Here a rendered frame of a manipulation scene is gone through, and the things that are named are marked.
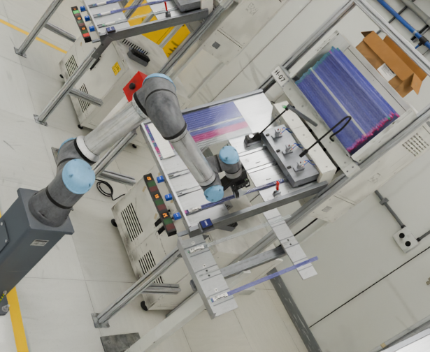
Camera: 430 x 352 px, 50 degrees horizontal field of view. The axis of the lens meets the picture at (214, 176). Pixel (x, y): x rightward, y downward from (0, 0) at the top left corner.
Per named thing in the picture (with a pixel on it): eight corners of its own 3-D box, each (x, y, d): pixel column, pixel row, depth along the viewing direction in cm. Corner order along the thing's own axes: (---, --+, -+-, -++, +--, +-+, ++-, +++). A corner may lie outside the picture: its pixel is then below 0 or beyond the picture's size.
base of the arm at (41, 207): (33, 225, 163) (49, 207, 159) (24, 191, 170) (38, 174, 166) (70, 228, 175) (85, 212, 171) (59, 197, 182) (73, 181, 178)
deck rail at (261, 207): (189, 238, 207) (190, 231, 202) (188, 235, 208) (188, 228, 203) (325, 190, 227) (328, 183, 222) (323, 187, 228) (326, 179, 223)
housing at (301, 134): (315, 191, 228) (322, 173, 217) (269, 122, 254) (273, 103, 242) (329, 186, 230) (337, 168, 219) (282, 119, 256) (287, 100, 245)
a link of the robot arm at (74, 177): (45, 198, 161) (68, 173, 156) (49, 173, 171) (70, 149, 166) (75, 211, 167) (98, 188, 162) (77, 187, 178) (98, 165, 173)
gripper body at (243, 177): (250, 187, 207) (247, 173, 197) (233, 195, 206) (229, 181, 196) (243, 174, 211) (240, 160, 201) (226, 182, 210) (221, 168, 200)
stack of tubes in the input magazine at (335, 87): (348, 152, 214) (396, 112, 204) (294, 81, 241) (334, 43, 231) (358, 158, 224) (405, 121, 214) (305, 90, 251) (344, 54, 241)
